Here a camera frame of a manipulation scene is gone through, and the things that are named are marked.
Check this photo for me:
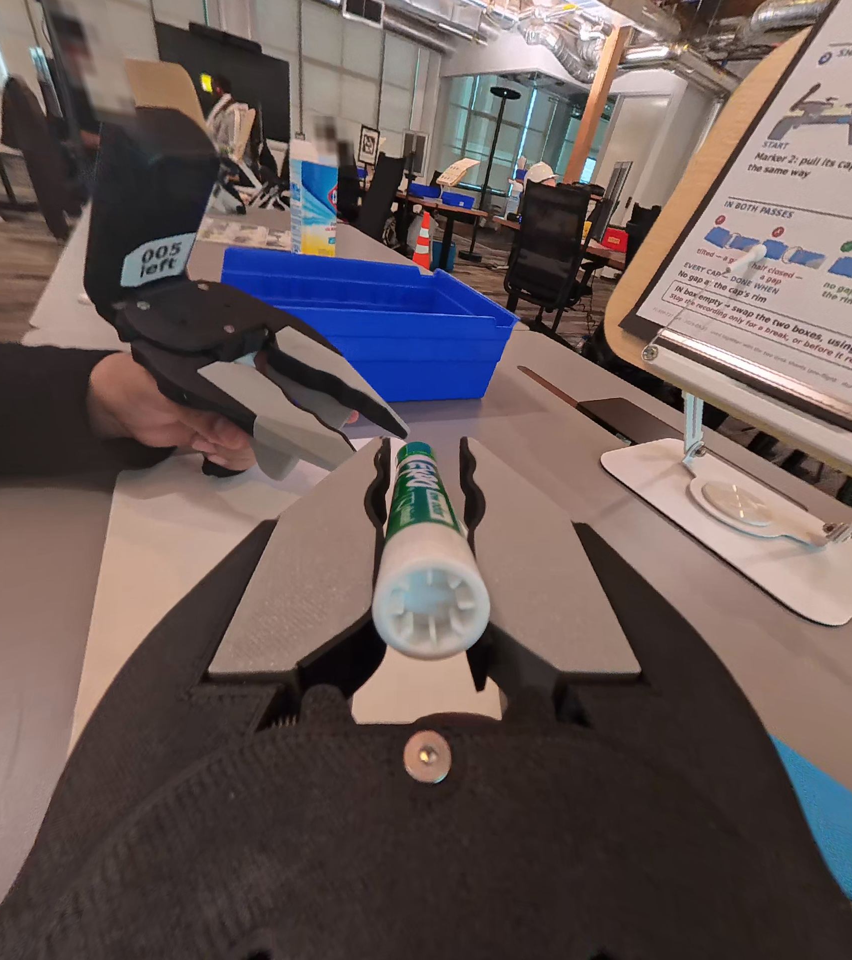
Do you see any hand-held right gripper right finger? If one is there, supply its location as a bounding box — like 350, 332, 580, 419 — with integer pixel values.
459, 437, 643, 691

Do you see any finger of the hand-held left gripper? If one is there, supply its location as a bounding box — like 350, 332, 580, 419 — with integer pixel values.
197, 358, 357, 453
267, 322, 410, 441

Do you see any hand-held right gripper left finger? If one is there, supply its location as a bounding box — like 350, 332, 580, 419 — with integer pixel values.
208, 437, 391, 702

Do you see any green marker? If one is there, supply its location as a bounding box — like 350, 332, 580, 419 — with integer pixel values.
372, 441, 492, 661

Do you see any white whiteboard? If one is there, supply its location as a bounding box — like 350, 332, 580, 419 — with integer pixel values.
69, 457, 505, 751

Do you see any blue whiteboard eraser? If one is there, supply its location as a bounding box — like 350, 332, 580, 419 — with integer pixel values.
771, 735, 852, 903

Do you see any person's left forearm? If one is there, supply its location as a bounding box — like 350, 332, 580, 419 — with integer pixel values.
0, 336, 175, 483

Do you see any person's left hand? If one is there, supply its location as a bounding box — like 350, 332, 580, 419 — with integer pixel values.
87, 351, 258, 472

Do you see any blue plastic bin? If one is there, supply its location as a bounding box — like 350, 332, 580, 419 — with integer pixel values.
221, 247, 520, 402

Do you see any wooden display board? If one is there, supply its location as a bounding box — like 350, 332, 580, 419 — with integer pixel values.
126, 58, 207, 126

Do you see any wipes canister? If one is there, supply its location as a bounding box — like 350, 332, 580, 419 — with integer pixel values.
288, 138, 340, 258

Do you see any large black screen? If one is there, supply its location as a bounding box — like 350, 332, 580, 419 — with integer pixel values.
154, 21, 290, 145

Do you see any black office chair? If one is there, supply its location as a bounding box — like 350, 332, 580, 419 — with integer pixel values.
504, 180, 608, 329

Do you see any black floor lamp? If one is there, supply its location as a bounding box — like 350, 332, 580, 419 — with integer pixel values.
471, 84, 522, 261

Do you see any instruction sheet on stand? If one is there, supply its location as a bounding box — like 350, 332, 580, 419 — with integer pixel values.
603, 26, 852, 504

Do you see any printed instruction sheet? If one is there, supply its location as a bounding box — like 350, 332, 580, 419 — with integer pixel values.
619, 0, 852, 426

